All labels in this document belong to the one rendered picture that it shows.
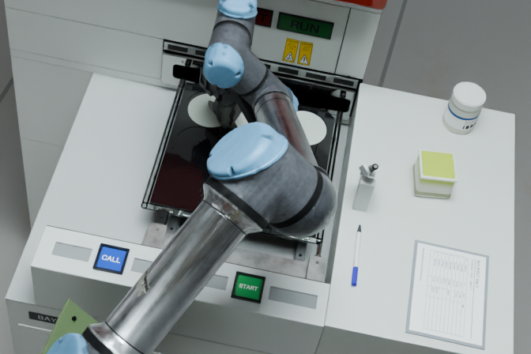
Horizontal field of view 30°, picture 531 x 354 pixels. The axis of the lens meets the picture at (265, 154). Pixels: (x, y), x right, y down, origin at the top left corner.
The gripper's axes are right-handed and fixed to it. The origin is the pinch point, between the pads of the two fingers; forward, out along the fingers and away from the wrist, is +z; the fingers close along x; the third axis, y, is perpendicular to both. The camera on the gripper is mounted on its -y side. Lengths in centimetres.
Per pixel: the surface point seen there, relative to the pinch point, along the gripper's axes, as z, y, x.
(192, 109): 1.4, 9.1, 3.0
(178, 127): 1.4, 6.5, 8.7
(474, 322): -5, -67, -5
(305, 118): 1.4, -6.8, -16.4
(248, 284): -4.9, -35.9, 23.9
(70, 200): 9.5, 8.1, 35.1
